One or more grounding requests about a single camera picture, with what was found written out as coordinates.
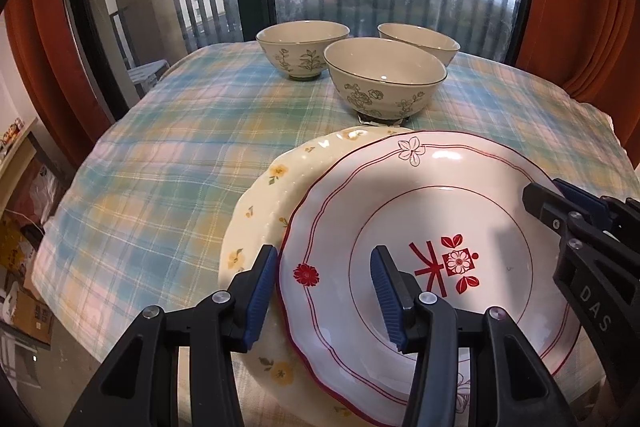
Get cardboard box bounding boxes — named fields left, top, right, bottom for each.
left=10, top=292, right=56, bottom=348

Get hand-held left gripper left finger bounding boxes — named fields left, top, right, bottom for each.
left=64, top=244, right=279, bottom=427

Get plaid tablecloth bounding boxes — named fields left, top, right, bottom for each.
left=37, top=41, right=640, bottom=427

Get white plastic crate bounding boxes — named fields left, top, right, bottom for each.
left=127, top=59, right=168, bottom=95

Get red curtain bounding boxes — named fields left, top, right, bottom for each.
left=2, top=0, right=113, bottom=168
left=515, top=0, right=640, bottom=148

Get white plate with red pattern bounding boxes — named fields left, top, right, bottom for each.
left=276, top=130, right=583, bottom=427

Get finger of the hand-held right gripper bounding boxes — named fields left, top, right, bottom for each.
left=552, top=178, right=640, bottom=233
left=522, top=183, right=608, bottom=240

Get large yellow floral plate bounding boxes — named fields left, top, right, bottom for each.
left=218, top=127, right=401, bottom=427

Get wooden shelf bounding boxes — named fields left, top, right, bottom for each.
left=0, top=117, right=41, bottom=180

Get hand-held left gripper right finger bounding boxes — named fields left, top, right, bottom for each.
left=370, top=245, right=576, bottom=427

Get beige floral bowl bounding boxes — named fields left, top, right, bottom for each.
left=323, top=38, right=447, bottom=122
left=256, top=21, right=351, bottom=82
left=377, top=23, right=461, bottom=68

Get small figurines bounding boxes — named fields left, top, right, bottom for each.
left=0, top=119, right=26, bottom=148

